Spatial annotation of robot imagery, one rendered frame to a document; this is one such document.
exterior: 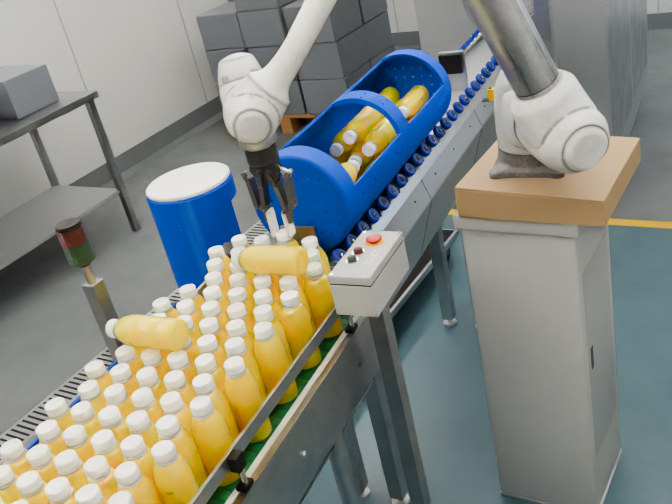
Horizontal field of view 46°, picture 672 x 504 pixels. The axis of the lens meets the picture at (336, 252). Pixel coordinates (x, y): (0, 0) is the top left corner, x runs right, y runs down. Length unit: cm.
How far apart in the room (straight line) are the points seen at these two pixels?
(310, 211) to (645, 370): 153
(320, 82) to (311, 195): 376
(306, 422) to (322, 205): 60
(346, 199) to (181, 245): 76
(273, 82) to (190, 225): 99
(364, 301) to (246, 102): 48
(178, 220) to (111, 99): 367
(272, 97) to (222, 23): 449
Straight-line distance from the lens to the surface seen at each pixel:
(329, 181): 197
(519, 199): 194
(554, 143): 174
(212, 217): 251
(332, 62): 563
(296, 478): 168
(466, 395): 302
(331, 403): 177
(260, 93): 160
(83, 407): 158
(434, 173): 260
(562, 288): 206
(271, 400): 159
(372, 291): 165
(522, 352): 222
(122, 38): 625
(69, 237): 190
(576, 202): 190
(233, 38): 606
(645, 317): 335
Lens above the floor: 191
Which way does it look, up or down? 28 degrees down
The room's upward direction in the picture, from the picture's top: 14 degrees counter-clockwise
